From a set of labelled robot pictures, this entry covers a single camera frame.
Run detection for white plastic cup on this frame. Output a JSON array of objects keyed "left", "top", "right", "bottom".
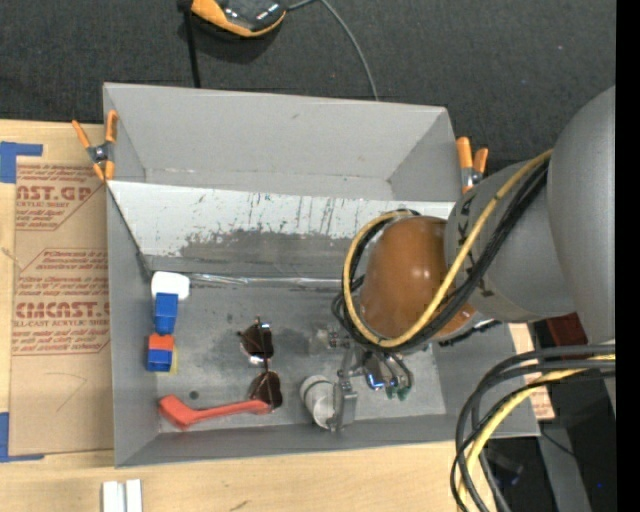
[{"left": 298, "top": 374, "right": 337, "bottom": 430}]

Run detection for brown sunglasses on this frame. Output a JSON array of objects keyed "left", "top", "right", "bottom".
[{"left": 235, "top": 315, "right": 285, "bottom": 413}]

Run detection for red plastic scraper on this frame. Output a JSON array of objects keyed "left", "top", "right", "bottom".
[{"left": 157, "top": 394, "right": 272, "bottom": 432}]

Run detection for grey metal bin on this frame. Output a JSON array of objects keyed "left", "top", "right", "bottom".
[{"left": 102, "top": 82, "right": 542, "bottom": 469}]

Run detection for white block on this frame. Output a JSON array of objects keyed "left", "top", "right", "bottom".
[{"left": 150, "top": 270, "right": 192, "bottom": 302}]

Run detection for brown cardboard board red print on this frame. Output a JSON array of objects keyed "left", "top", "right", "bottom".
[{"left": 0, "top": 118, "right": 117, "bottom": 464}]

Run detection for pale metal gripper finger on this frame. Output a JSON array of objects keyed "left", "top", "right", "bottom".
[
  {"left": 309, "top": 324, "right": 352, "bottom": 354},
  {"left": 327, "top": 378, "right": 359, "bottom": 434}
]

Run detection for orange and blue block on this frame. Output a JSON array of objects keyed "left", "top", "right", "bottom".
[{"left": 145, "top": 332, "right": 180, "bottom": 374}]

